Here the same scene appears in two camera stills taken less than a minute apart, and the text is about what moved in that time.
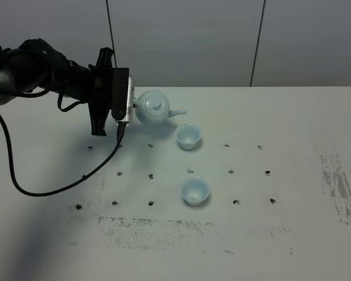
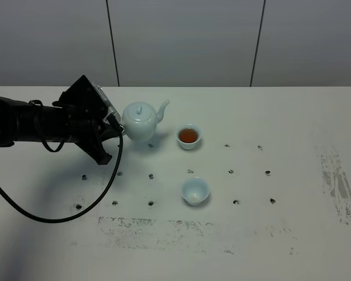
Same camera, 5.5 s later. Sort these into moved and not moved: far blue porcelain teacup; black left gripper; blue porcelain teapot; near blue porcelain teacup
Moved: blue porcelain teapot; black left gripper
Not moved: far blue porcelain teacup; near blue porcelain teacup
